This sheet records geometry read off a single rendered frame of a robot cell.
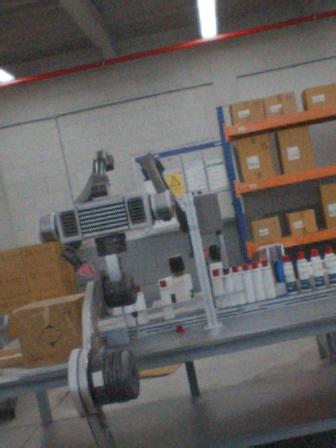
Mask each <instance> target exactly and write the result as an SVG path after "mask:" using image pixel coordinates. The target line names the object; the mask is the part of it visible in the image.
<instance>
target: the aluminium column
mask: <svg viewBox="0 0 336 448"><path fill-rule="evenodd" d="M186 193H188V194H186ZM183 199H184V202H187V201H192V200H193V198H192V192H191V191H190V192H185V193H183ZM185 209H186V215H187V220H188V225H189V226H195V225H198V224H197V219H196V214H195V208H194V206H189V207H185ZM195 227H196V226H195ZM190 236H191V241H192V247H193V252H194V257H195V262H196V267H197V273H198V278H199V283H200V288H201V293H202V298H203V304H204V309H206V314H207V320H208V325H209V326H214V325H218V324H217V319H216V313H215V308H214V303H213V297H212V292H211V287H210V282H209V277H208V271H207V266H206V261H204V256H203V250H202V245H201V239H200V234H199V230H196V231H190Z"/></svg>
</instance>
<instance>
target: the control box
mask: <svg viewBox="0 0 336 448"><path fill-rule="evenodd" d="M192 198H193V200H192V201H193V204H194V205H193V206H194V208H195V214H196V219H197V224H198V230H199V234H204V233H210V232H214V231H217V230H221V229H224V228H223V222H222V217H221V211H220V206H219V201H218V196H217V193H216V192H215V193H209V194H201V195H196V196H192Z"/></svg>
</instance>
